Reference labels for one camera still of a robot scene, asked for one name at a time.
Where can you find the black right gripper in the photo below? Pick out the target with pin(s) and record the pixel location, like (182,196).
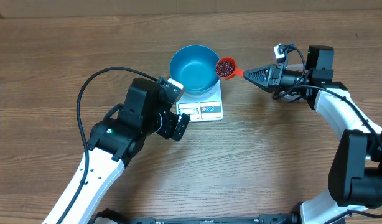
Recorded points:
(275,76)

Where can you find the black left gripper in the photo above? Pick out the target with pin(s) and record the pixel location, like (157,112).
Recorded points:
(167,132)

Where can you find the orange measuring scoop blue handle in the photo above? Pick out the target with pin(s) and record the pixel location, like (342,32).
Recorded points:
(237,71)

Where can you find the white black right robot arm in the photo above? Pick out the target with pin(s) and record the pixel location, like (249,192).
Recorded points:
(355,177)

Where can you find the white digital kitchen scale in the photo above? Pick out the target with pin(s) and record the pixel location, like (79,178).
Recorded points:
(201,108)

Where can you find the blue plastic bowl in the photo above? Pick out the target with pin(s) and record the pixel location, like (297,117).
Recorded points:
(194,67)

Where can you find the red adzuki beans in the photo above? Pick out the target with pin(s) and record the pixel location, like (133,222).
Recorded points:
(225,68)

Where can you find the clear plastic food container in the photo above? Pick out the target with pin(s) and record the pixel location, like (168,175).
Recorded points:
(295,67)

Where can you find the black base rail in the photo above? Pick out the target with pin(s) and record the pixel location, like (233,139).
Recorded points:
(109,216)

